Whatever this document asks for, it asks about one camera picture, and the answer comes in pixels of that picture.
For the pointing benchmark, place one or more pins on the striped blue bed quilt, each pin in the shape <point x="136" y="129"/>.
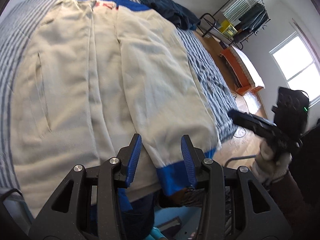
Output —
<point x="16" y="31"/>

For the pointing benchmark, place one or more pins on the dark hanging garments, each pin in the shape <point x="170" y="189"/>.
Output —
<point x="250" y="22"/>

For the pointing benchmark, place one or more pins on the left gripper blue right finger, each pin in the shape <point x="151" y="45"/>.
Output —
<point x="192" y="158"/>

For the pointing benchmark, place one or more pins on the striped hanging cloth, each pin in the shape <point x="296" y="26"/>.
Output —
<point x="234" y="9"/>

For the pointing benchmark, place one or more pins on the beige blue KEBER jacket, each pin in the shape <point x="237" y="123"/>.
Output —
<point x="95" y="73"/>

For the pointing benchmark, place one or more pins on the window with white frame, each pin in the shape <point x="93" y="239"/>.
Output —
<point x="296" y="58"/>

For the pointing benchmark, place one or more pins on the right white gloved hand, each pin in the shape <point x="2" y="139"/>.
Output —
<point x="266" y="169"/>

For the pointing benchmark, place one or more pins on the dark navy clothes pile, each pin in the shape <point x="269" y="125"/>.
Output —
<point x="177" y="14"/>

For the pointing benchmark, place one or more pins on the black metal clothes rack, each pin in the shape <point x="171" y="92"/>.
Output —
<point x="210" y="24"/>

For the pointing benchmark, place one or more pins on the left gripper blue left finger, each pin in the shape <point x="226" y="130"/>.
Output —
<point x="134" y="150"/>

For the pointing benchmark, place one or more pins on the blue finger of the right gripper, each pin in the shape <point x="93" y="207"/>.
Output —
<point x="245" y="120"/>

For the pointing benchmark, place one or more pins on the orange bench with white cover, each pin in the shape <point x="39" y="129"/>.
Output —
<point x="246" y="74"/>

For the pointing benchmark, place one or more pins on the yellow green box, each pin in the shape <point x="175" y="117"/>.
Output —
<point x="227" y="29"/>

